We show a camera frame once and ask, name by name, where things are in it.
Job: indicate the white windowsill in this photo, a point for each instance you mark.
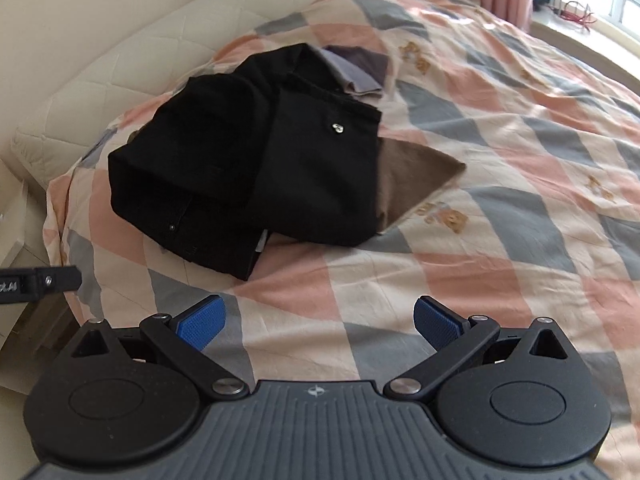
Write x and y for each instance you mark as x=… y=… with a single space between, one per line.
x=590 y=42

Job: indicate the brown cloth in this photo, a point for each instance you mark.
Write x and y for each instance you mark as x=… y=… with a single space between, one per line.
x=415 y=175

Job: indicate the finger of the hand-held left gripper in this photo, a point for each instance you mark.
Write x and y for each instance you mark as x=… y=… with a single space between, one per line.
x=57 y=280

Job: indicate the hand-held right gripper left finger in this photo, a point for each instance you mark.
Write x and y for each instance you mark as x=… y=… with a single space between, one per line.
x=200 y=327

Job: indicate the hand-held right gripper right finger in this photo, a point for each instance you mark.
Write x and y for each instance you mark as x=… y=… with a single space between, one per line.
x=436 y=325

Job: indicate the pink grey checkered quilt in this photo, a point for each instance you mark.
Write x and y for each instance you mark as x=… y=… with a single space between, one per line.
x=500 y=170

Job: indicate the black jeans with rivet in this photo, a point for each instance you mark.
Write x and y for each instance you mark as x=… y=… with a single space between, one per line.
x=190 y=160

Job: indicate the black pants with metal button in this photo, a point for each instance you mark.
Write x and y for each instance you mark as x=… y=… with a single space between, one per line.
x=320 y=170

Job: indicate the white quilted mattress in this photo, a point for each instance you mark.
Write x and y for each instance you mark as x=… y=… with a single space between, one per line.
x=165 y=55

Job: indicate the grey purple garment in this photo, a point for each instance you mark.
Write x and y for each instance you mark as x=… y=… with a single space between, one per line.
x=357 y=72

